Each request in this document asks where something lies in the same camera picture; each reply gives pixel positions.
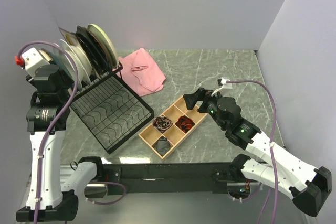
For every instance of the grey rolled cloth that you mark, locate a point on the grey rolled cloth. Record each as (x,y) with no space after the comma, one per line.
(163,145)

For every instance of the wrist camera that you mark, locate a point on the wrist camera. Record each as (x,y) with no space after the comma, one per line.
(31,60)
(223,87)

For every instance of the brown rimmed dark plate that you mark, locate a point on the brown rimmed dark plate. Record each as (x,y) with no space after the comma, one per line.
(100,51)

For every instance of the teal glazed plate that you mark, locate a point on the teal glazed plate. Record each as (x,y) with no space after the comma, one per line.
(62,61)

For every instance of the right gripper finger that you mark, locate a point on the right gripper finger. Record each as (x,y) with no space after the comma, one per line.
(190,100)
(202,93)

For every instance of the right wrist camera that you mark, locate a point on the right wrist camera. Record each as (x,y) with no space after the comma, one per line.
(223,87)

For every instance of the square patterned glass plate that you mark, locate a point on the square patterned glass plate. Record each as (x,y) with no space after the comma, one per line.
(70,37)

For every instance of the white round plate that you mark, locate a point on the white round plate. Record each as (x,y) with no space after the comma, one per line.
(81,58)

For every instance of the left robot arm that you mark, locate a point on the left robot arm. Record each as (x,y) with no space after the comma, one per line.
(49,199)

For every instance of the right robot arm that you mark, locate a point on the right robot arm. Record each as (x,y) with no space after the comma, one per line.
(307,186)

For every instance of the floral rolled tie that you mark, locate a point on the floral rolled tie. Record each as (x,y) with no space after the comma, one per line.
(161,123)

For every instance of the wooden compartment tray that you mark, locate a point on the wooden compartment tray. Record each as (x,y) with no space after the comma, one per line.
(174,135)

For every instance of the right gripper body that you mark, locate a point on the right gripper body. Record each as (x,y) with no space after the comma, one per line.
(209,105)

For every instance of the black ribbed plate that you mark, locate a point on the black ribbed plate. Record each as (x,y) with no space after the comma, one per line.
(85,40)

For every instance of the pink and cream plate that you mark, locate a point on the pink and cream plate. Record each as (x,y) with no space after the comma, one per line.
(46,56)

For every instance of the pink folded cloth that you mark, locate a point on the pink folded cloth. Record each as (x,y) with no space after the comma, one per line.
(141,73)

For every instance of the pale green plate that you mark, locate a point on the pale green plate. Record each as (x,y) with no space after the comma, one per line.
(103,37)

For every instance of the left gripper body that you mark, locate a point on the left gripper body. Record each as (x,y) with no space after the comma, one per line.
(67,83)

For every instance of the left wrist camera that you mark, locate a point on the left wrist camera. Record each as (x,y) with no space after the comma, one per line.
(31,60)

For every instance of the orange and black rolled tie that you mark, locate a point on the orange and black rolled tie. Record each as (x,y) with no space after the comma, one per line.
(184,123)

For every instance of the black wire dish rack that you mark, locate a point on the black wire dish rack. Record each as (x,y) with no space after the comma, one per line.
(111,110)

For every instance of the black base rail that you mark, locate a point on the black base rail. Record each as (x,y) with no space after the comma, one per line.
(218,178)

